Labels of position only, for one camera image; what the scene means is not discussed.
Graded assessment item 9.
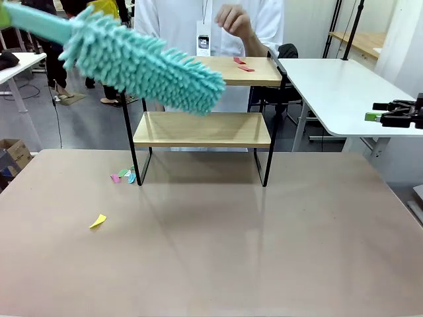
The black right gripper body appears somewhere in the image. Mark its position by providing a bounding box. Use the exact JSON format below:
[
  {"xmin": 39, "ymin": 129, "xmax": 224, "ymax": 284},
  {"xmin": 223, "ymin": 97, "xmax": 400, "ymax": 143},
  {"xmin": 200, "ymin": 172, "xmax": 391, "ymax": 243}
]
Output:
[{"xmin": 411, "ymin": 93, "xmax": 423, "ymax": 129}]

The teal microfiber duster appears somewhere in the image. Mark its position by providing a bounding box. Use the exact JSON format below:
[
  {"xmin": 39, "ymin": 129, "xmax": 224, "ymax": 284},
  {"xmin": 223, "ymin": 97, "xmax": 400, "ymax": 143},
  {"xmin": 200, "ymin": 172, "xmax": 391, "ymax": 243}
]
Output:
[{"xmin": 0, "ymin": 1, "xmax": 227, "ymax": 118}]

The person's left forearm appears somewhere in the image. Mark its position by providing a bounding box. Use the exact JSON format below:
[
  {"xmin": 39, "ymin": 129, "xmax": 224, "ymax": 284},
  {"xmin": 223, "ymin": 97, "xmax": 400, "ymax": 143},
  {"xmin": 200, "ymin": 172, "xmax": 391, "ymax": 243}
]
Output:
[{"xmin": 243, "ymin": 32, "xmax": 277, "ymax": 59}]

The two-tier wooden metal shelf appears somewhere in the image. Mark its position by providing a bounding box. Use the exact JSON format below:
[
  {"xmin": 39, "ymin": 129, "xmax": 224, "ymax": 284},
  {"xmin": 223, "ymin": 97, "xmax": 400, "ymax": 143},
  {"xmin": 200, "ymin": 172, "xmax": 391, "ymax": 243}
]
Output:
[{"xmin": 120, "ymin": 49, "xmax": 288, "ymax": 188}]

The person's left hand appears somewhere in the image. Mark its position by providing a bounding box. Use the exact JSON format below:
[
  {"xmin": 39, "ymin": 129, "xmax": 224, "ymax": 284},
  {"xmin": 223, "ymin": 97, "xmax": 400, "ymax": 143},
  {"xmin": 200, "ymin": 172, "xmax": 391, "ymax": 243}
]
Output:
[{"xmin": 214, "ymin": 4, "xmax": 257, "ymax": 44}]

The black cloth item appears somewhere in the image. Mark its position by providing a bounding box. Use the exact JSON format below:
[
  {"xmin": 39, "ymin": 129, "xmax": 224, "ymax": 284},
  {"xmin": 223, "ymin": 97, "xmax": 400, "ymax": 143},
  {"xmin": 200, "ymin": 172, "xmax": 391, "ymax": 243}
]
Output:
[{"xmin": 0, "ymin": 50, "xmax": 21, "ymax": 71}]

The small white desk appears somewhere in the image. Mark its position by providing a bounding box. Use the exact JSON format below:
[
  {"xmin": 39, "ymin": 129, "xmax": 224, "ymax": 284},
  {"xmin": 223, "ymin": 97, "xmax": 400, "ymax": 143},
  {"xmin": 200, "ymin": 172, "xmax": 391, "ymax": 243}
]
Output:
[{"xmin": 0, "ymin": 52, "xmax": 48, "ymax": 114}]

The person in dark clothes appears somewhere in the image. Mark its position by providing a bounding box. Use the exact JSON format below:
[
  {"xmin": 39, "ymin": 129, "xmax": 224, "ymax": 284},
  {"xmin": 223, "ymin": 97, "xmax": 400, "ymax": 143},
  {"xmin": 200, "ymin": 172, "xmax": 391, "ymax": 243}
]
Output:
[{"xmin": 29, "ymin": 0, "xmax": 76, "ymax": 100}]

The large white table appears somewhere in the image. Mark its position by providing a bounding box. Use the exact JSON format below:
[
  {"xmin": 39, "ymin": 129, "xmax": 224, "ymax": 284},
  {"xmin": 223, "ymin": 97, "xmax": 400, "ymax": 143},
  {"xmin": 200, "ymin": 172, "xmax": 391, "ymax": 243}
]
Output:
[{"xmin": 276, "ymin": 57, "xmax": 423, "ymax": 160}]

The wooden background table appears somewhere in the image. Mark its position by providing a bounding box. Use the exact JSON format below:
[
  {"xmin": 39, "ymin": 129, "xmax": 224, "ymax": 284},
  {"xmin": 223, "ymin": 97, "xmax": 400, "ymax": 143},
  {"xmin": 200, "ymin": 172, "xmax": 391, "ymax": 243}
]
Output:
[{"xmin": 328, "ymin": 31, "xmax": 387, "ymax": 62}]

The black pole stand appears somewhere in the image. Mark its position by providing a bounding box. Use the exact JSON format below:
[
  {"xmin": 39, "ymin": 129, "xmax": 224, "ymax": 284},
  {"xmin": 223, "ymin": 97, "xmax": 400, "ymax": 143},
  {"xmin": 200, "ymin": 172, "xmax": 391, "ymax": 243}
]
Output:
[{"xmin": 341, "ymin": 0, "xmax": 365, "ymax": 61}]

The beige floor mat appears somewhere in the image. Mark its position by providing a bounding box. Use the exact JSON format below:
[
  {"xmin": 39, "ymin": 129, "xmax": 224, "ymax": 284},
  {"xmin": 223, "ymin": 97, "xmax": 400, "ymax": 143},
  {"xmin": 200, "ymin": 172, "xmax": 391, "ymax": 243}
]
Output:
[{"xmin": 54, "ymin": 91, "xmax": 87, "ymax": 106}]

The black office chair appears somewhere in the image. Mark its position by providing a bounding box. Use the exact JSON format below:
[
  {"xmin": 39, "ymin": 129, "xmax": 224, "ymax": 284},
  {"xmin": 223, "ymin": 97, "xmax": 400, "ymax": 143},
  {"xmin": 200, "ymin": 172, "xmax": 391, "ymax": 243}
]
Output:
[{"xmin": 256, "ymin": 43, "xmax": 304, "ymax": 123}]

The person in yellow apron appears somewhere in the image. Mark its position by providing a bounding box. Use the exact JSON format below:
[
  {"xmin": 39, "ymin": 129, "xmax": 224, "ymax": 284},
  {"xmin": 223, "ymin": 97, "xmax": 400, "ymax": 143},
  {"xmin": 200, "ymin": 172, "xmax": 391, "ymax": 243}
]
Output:
[{"xmin": 61, "ymin": 0, "xmax": 138, "ymax": 108}]

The brown cardboard box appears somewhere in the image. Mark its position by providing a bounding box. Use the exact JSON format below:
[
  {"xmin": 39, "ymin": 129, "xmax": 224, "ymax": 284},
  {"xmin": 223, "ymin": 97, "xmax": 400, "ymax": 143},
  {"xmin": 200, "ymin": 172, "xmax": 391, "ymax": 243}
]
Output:
[{"xmin": 0, "ymin": 138, "xmax": 34, "ymax": 182}]

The person in white shirt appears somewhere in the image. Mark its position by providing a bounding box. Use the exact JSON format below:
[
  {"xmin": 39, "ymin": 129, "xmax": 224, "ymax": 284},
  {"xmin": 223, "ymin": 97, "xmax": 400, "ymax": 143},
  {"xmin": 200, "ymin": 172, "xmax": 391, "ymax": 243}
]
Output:
[{"xmin": 134, "ymin": 0, "xmax": 285, "ymax": 114}]

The white name badge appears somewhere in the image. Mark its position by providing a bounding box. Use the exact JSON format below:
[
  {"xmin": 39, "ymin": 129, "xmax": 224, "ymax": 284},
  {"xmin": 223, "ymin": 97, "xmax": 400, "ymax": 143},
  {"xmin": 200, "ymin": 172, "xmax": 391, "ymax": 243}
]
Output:
[{"xmin": 195, "ymin": 20, "xmax": 212, "ymax": 57}]

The yellow paper scrap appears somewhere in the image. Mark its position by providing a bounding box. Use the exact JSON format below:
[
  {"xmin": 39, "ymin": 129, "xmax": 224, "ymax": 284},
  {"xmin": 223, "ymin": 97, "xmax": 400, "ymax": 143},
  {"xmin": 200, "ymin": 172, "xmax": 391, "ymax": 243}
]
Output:
[{"xmin": 89, "ymin": 213, "xmax": 108, "ymax": 230}]

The black metal frame stand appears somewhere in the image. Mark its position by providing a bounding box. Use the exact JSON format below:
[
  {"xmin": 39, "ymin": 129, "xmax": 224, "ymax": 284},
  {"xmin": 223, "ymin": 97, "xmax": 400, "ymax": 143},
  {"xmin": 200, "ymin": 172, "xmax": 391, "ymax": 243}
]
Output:
[{"xmin": 323, "ymin": 0, "xmax": 344, "ymax": 59}]

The black floor cable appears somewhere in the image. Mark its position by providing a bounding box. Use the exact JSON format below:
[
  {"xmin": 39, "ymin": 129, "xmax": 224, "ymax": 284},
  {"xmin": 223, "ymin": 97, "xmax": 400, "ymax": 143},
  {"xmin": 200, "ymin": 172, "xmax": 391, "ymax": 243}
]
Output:
[{"xmin": 48, "ymin": 86, "xmax": 64, "ymax": 149}]

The badge lanyard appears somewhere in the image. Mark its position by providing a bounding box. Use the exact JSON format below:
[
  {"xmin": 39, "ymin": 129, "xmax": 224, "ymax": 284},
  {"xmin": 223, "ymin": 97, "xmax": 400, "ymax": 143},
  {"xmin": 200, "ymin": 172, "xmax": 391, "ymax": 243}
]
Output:
[{"xmin": 201, "ymin": 0, "xmax": 213, "ymax": 24}]

